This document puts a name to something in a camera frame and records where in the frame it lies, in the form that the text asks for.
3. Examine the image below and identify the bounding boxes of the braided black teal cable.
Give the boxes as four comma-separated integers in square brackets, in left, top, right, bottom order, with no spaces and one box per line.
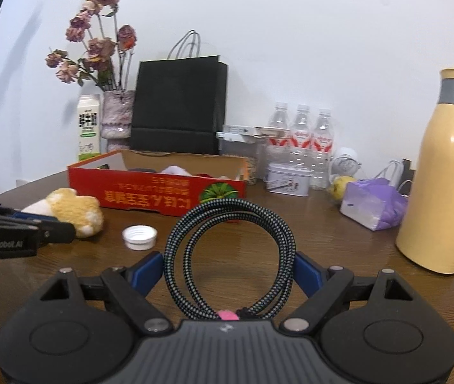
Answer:
[163,197,296,322]

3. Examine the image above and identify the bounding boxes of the left clear water bottle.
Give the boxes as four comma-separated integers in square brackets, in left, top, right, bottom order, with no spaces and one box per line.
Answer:
[266,102,289,164]

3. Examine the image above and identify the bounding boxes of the dried pink rose bouquet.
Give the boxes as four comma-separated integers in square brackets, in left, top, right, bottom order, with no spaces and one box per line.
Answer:
[45,0,138,92]

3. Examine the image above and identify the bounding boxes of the white green milk carton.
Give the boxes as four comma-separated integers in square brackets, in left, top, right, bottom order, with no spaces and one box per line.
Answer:
[77,94,100,161]

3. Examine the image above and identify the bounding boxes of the purple tissue pack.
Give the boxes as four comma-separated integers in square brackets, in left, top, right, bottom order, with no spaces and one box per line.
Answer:
[340,178,408,231]

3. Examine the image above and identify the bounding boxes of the lilac fluffy towel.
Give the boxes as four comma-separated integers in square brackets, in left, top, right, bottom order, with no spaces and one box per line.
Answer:
[160,165,191,177]

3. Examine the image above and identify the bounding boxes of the yellow green apple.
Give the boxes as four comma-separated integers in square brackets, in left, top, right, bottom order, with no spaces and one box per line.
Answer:
[327,176,356,203]

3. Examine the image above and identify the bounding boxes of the black paper shopping bag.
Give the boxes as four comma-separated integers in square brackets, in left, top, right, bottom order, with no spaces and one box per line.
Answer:
[130,29,228,154]

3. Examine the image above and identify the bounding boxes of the red artificial rose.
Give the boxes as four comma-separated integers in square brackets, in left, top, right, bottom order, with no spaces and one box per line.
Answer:
[195,173,220,179]

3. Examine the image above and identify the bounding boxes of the clear water bottle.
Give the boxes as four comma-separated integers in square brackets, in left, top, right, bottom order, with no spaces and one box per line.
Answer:
[310,109,334,190]
[289,105,312,169]
[266,102,289,164]

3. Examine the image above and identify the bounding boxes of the yellow thermos jug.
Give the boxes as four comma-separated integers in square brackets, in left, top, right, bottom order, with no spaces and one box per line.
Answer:
[395,68,454,275]

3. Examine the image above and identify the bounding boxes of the yellow plush paw toy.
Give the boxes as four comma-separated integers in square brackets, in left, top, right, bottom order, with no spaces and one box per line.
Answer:
[22,188,104,238]

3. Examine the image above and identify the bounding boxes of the middle clear water bottle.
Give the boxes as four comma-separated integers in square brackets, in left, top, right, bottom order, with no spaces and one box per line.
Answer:
[289,105,312,169]

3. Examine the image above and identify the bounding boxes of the clear plastic food container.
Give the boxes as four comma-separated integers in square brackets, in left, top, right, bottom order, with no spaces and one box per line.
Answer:
[218,133,266,185]

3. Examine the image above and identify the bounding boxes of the small white desk fan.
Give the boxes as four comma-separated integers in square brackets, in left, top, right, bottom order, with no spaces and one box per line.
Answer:
[330,148,361,177]

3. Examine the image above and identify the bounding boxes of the right clear water bottle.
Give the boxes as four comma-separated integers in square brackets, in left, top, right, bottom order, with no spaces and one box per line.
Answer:
[310,109,334,190]

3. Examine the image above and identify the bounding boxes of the pink textured ceramic vase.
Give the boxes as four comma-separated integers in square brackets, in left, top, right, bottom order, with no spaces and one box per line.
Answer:
[100,90,135,152]

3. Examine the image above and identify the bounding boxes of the white plastic jar lid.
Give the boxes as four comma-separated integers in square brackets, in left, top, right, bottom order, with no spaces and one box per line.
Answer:
[122,225,157,252]

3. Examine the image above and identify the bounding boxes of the flat white orange box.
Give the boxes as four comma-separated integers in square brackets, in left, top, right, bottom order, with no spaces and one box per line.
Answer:
[216,124,289,139]

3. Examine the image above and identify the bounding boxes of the small floral tin box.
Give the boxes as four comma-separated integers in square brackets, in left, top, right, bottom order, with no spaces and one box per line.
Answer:
[265,163,311,197]

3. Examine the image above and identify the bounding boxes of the white charging cables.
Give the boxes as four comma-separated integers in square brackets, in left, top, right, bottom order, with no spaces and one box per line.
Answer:
[372,159,414,197]

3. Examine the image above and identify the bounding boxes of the orange cardboard fruit box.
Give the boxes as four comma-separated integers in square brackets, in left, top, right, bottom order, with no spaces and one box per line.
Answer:
[67,150,249,217]

